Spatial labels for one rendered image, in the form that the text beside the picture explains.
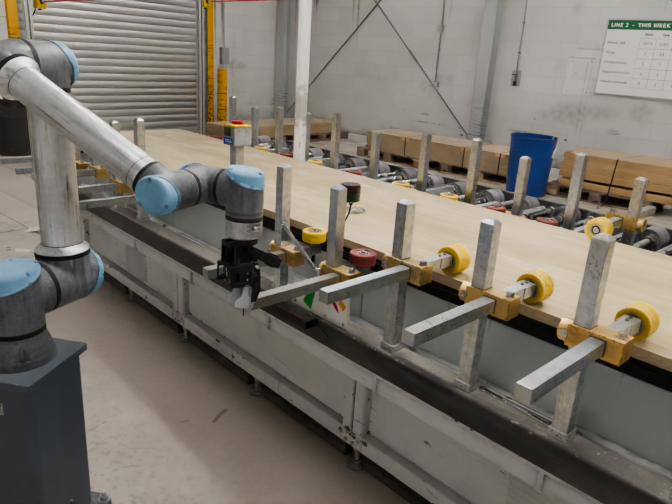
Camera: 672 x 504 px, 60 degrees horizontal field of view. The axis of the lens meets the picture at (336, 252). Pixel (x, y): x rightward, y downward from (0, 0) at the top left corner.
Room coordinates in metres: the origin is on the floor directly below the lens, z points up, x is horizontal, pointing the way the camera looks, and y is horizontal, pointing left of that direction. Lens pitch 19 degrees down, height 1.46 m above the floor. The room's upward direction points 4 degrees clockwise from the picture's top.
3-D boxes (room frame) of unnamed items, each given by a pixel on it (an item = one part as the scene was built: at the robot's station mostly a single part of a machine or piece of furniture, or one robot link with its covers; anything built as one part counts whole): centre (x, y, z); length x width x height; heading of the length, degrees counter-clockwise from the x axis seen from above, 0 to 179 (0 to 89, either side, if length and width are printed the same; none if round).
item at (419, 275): (1.45, -0.19, 0.95); 0.13 x 0.06 x 0.05; 44
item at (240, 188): (1.37, 0.23, 1.14); 0.10 x 0.09 x 0.12; 67
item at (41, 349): (1.46, 0.87, 0.65); 0.19 x 0.19 x 0.10
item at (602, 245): (1.11, -0.52, 0.92); 0.03 x 0.03 x 0.48; 44
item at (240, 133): (2.01, 0.36, 1.18); 0.07 x 0.07 x 0.08; 44
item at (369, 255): (1.67, -0.08, 0.85); 0.08 x 0.08 x 0.11
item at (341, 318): (1.65, 0.04, 0.75); 0.26 x 0.01 x 0.10; 44
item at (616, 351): (1.09, -0.54, 0.95); 0.13 x 0.06 x 0.05; 44
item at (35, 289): (1.47, 0.87, 0.79); 0.17 x 0.15 x 0.18; 157
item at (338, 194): (1.64, 0.00, 0.87); 0.03 x 0.03 x 0.48; 44
